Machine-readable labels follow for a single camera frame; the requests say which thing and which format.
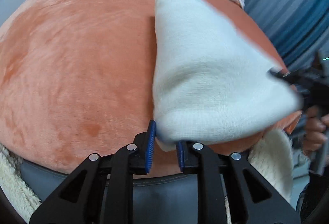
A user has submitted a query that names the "cream knit sweater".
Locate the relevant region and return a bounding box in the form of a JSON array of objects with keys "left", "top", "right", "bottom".
[{"left": 153, "top": 0, "right": 302, "bottom": 151}]

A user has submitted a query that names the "right hand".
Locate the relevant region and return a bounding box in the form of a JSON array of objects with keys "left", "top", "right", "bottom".
[{"left": 302, "top": 107, "right": 328, "bottom": 157}]

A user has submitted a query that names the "grey blue curtain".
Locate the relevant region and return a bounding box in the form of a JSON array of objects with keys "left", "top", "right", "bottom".
[{"left": 245, "top": 0, "right": 328, "bottom": 70}]

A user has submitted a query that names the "orange plush blanket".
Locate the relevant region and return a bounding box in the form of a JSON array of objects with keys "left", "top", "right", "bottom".
[{"left": 1, "top": 0, "right": 298, "bottom": 177}]

